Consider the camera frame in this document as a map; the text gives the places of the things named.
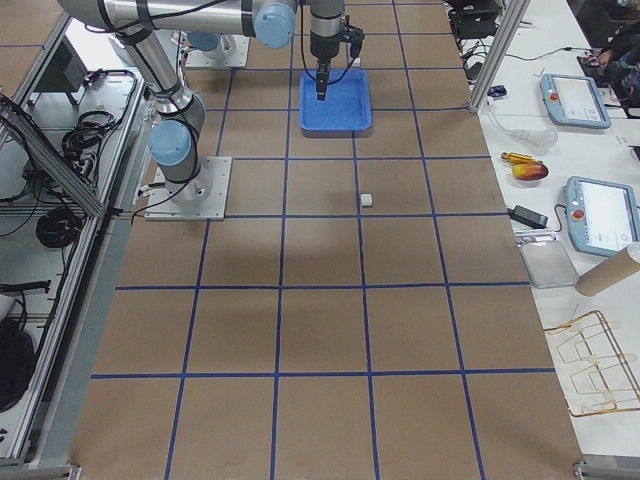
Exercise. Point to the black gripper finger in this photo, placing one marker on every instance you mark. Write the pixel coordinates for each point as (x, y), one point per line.
(322, 80)

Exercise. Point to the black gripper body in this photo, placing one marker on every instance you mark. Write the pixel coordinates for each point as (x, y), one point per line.
(324, 46)

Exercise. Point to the white block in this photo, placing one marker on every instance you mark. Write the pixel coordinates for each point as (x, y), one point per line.
(366, 200)

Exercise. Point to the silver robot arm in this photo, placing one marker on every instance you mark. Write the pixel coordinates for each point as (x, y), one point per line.
(173, 142)
(210, 42)

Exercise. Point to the blue plastic tray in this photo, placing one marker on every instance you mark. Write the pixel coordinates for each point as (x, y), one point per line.
(346, 108)

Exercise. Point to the brass cylinder tool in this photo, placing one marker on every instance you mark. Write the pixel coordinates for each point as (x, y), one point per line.
(517, 158)

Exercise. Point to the red yellow mango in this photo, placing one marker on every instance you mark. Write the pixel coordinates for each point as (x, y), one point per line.
(530, 171)

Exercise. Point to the black power adapter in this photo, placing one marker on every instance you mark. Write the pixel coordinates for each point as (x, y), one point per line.
(527, 217)

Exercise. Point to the far teach pendant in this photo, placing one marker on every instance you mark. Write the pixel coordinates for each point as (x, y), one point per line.
(574, 101)

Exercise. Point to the teach pendant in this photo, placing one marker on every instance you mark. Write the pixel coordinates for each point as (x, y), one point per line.
(602, 216)
(574, 101)

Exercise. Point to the grey metal tin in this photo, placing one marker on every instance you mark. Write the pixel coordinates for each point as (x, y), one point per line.
(548, 265)

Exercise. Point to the near teach pendant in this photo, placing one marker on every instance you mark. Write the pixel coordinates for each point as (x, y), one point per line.
(602, 216)

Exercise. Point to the cardboard tube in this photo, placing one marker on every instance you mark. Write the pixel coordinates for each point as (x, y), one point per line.
(609, 272)

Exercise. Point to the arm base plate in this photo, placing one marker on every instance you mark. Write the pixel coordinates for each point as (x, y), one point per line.
(218, 60)
(204, 197)

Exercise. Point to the aluminium frame post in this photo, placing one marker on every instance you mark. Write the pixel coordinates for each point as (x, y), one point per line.
(506, 31)

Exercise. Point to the gold wire rack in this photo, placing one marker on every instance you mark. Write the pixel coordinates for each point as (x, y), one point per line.
(597, 375)

